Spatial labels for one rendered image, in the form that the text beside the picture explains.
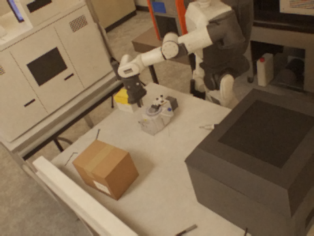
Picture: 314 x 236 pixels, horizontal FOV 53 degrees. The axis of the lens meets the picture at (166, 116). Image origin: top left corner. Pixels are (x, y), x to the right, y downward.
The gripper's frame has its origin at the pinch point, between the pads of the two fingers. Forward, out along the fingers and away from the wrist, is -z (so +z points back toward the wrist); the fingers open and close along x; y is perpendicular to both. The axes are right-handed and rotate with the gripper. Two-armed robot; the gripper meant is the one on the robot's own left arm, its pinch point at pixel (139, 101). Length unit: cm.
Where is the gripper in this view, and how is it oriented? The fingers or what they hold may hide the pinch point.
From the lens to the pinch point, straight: 174.3
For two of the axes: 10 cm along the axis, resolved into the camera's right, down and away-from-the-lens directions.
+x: 6.4, -6.0, 4.8
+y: -7.3, -2.8, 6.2
